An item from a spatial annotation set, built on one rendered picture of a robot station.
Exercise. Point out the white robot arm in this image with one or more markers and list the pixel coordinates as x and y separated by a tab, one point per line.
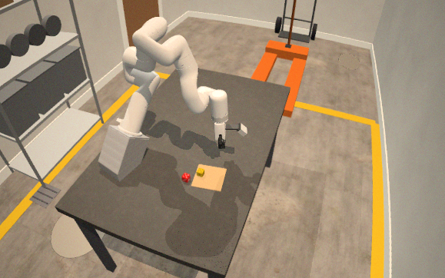
175	48

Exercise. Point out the yellow die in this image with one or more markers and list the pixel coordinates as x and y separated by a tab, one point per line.
200	172

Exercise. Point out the red die with white pips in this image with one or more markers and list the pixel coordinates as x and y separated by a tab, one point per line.
186	177

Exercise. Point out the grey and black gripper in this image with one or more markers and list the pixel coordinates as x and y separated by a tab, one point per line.
219	133

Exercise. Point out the peach flat mat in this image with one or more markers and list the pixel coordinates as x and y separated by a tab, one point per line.
212	180

